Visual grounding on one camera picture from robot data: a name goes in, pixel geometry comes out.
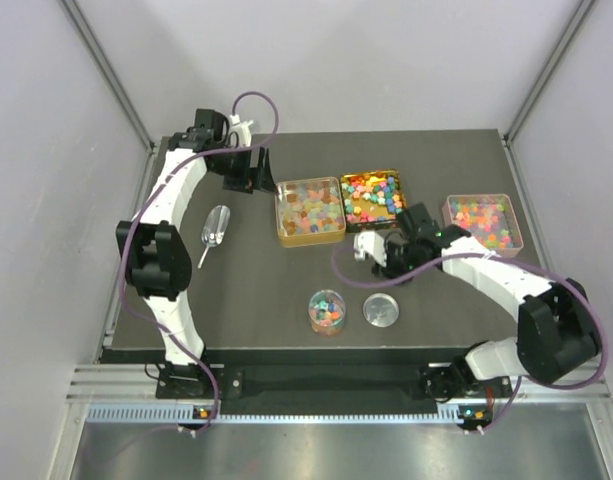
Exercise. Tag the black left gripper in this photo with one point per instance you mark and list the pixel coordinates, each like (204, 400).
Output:
(247, 181)

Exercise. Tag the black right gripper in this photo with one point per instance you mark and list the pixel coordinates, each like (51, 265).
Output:
(388, 271)

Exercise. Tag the round silver jar lid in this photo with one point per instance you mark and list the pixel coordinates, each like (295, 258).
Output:
(380, 310)

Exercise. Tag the silver metal scoop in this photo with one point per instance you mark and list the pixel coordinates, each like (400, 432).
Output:
(214, 229)

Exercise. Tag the clear glass jar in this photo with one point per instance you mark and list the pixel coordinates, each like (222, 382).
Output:
(326, 312)

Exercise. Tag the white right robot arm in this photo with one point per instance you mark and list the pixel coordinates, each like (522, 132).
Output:
(555, 332)

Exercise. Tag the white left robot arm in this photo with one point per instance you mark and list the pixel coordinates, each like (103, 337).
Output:
(154, 258)

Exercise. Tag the gold popsicle candy tin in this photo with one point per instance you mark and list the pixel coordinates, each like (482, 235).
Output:
(310, 212)

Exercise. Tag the dark green star candy tin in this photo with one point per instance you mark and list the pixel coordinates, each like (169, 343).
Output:
(372, 199)

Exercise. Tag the pink candy tin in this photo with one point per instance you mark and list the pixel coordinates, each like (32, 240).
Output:
(490, 218)

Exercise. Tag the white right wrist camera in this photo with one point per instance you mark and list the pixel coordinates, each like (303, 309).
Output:
(370, 244)

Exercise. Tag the grey slotted cable duct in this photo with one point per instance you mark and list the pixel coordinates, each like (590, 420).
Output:
(190, 414)

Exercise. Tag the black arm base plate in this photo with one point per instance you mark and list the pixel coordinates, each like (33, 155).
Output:
(232, 382)

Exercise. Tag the aluminium frame rail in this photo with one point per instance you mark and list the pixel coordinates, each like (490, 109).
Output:
(127, 383)

